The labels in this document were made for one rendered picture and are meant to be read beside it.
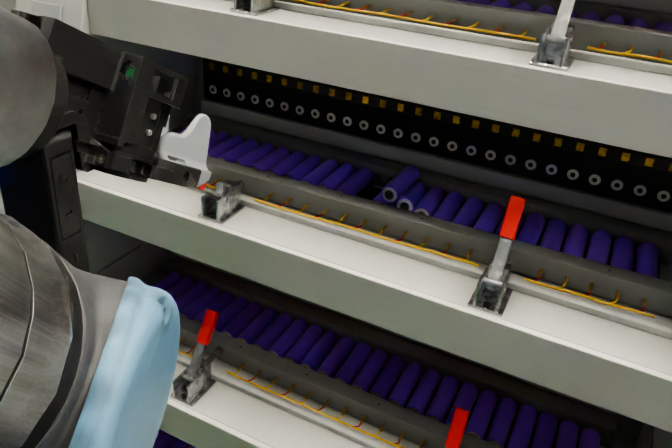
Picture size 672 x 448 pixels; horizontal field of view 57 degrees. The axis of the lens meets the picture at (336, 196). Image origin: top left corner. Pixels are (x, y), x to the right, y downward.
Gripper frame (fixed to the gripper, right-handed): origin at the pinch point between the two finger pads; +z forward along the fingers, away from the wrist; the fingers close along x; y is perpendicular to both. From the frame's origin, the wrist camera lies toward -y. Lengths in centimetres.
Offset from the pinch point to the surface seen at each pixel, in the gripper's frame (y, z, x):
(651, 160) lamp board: 13.4, 16.8, -36.0
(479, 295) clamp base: -2.4, 5.6, -25.9
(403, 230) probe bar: 0.8, 10.2, -17.1
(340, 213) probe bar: 0.7, 10.2, -10.7
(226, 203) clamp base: -1.5, 5.5, -1.0
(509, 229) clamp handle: 3.4, 5.6, -26.7
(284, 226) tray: -2.0, 7.7, -6.5
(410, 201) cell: 3.7, 12.0, -16.5
